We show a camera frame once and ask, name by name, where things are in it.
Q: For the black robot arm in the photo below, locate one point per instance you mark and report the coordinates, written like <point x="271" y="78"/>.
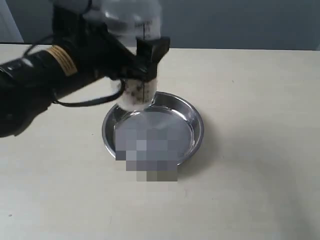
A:
<point x="26" y="87"/>

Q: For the round stainless steel plate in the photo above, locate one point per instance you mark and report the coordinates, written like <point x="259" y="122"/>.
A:
<point x="159" y="138"/>

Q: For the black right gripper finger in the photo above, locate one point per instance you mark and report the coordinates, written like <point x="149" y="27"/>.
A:
<point x="149" y="53"/>

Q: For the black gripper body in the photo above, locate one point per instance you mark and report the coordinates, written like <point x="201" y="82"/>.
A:
<point x="84" y="47"/>

